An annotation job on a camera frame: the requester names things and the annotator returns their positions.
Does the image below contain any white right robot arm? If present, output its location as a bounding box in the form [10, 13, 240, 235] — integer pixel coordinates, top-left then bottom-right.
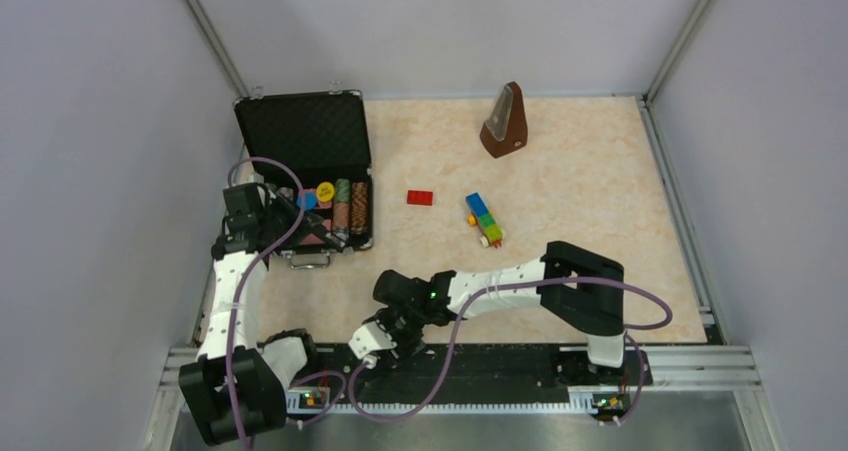
[348, 241, 627, 383]

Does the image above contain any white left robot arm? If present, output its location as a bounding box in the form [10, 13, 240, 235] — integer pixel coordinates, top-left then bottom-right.
[178, 183, 345, 447]

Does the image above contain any black poker chip case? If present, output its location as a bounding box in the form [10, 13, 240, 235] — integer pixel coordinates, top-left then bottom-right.
[234, 89, 374, 252]

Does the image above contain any colourful toy brick train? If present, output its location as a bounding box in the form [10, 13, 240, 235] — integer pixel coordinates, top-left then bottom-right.
[465, 193, 504, 248]

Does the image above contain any red toy brick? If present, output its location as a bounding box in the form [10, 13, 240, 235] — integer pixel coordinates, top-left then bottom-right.
[406, 190, 434, 207]

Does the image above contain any brown wooden metronome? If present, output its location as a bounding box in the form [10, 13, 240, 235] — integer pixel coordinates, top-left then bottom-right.
[479, 81, 528, 159]

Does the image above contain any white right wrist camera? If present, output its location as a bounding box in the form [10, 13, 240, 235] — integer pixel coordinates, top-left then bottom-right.
[348, 321, 396, 369]

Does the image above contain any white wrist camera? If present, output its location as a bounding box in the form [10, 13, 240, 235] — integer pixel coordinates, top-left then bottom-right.
[235, 172, 269, 193]
[348, 321, 396, 369]

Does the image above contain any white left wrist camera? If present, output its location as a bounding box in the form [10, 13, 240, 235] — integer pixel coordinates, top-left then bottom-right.
[235, 172, 269, 193]

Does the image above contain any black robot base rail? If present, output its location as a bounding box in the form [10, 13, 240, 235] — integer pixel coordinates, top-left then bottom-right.
[218, 328, 654, 426]

